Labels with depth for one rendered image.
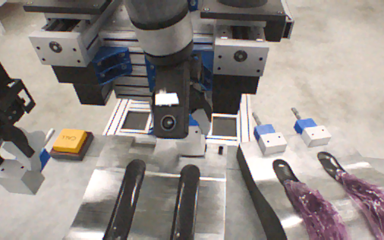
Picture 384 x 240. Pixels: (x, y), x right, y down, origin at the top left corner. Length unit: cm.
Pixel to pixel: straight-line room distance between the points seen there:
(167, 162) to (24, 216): 32
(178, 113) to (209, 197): 20
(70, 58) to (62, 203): 39
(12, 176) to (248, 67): 56
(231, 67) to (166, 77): 36
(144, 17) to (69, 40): 48
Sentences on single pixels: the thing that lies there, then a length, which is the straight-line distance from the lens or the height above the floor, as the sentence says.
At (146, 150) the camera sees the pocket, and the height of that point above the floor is 86.
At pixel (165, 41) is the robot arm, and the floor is 116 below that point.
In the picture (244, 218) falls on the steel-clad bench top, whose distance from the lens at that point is 57.
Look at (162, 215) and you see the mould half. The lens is 48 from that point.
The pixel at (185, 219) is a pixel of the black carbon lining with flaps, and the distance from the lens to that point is 48.
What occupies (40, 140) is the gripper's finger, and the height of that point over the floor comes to 99.
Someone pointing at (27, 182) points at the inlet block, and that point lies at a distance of 52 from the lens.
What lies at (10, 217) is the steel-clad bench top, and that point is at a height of 80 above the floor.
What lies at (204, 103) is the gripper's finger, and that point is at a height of 104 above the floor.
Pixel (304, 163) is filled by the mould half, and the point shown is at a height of 86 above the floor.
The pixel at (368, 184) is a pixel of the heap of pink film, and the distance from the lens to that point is 58.
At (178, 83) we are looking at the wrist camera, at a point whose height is 110.
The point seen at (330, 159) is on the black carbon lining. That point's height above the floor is 85.
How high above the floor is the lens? 132
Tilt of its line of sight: 46 degrees down
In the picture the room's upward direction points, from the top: straight up
